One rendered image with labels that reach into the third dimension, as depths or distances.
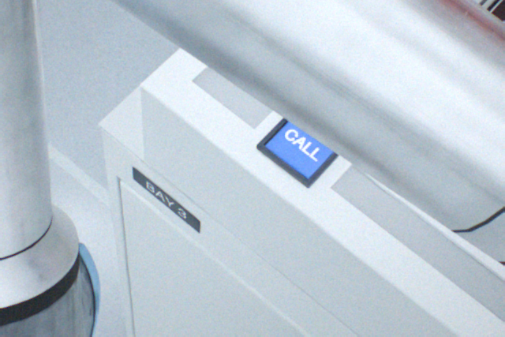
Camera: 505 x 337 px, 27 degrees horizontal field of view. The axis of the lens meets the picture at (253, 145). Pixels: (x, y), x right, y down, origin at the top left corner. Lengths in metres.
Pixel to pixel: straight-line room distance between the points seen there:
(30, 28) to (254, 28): 0.23
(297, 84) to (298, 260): 0.56
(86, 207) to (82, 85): 0.26
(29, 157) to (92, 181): 1.33
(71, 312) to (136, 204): 0.47
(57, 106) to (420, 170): 1.65
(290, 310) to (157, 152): 0.20
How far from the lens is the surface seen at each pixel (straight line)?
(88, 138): 1.95
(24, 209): 0.60
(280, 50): 0.35
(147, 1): 0.36
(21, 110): 0.57
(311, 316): 1.00
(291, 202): 0.84
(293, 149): 0.85
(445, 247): 0.85
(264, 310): 1.07
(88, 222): 1.88
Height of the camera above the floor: 1.71
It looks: 62 degrees down
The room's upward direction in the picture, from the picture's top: 8 degrees clockwise
